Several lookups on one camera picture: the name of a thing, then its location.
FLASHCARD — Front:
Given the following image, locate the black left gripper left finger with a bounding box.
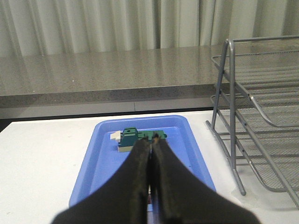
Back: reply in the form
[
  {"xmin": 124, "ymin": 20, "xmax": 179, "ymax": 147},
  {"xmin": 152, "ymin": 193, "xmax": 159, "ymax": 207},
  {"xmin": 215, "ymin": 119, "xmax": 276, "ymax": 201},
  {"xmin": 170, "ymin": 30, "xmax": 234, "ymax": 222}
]
[{"xmin": 52, "ymin": 138, "xmax": 150, "ymax": 224}]

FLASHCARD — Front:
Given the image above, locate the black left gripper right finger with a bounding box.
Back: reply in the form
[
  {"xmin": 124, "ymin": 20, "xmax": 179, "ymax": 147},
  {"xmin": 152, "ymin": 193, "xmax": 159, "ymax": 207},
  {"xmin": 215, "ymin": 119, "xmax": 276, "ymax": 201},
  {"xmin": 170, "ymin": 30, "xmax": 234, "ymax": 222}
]
[{"xmin": 150, "ymin": 134, "xmax": 260, "ymax": 224}]

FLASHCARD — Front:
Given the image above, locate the silver mesh tray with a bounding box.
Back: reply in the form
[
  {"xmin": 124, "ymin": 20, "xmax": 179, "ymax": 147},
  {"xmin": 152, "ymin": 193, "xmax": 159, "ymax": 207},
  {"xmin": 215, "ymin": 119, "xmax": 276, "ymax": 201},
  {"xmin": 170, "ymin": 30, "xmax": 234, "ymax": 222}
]
[
  {"xmin": 217, "ymin": 137, "xmax": 299, "ymax": 193},
  {"xmin": 211, "ymin": 93, "xmax": 299, "ymax": 165},
  {"xmin": 211, "ymin": 50, "xmax": 299, "ymax": 128}
]

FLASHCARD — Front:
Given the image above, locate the blue plastic tray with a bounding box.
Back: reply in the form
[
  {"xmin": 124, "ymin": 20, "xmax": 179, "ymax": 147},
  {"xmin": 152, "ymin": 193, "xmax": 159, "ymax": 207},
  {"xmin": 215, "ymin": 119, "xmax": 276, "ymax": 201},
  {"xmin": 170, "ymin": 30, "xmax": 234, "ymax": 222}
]
[{"xmin": 69, "ymin": 115, "xmax": 216, "ymax": 207}]

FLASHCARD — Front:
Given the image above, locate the green terminal block module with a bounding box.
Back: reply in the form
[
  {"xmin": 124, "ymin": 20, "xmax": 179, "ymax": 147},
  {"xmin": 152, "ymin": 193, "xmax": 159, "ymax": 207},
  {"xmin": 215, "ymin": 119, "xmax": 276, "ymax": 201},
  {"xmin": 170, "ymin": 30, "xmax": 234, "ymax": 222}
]
[{"xmin": 110, "ymin": 127, "xmax": 168, "ymax": 152}]

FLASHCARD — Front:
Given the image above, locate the grey stone counter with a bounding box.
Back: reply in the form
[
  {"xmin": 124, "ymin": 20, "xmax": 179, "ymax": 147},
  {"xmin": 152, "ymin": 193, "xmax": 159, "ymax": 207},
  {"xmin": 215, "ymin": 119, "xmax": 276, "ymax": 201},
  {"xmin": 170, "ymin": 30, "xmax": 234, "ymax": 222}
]
[{"xmin": 0, "ymin": 45, "xmax": 222, "ymax": 110}]

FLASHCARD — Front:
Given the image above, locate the grey metal rack frame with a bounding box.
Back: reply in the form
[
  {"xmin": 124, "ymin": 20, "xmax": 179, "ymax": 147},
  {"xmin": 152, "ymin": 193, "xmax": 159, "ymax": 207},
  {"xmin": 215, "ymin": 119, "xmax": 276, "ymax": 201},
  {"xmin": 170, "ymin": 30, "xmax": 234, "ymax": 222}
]
[{"xmin": 206, "ymin": 35, "xmax": 299, "ymax": 204}]

